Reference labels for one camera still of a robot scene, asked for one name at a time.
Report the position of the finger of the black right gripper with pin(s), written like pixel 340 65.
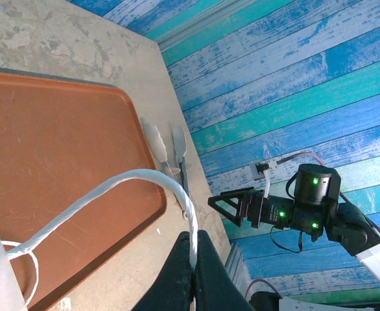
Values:
pixel 238 214
pixel 242 191

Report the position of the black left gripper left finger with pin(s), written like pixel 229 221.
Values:
pixel 173 285

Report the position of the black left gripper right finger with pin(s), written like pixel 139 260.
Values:
pixel 212 285

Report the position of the brown plastic tray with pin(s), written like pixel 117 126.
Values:
pixel 63 145

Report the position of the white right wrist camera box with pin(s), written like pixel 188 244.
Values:
pixel 258 170

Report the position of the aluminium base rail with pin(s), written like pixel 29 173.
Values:
pixel 238 265

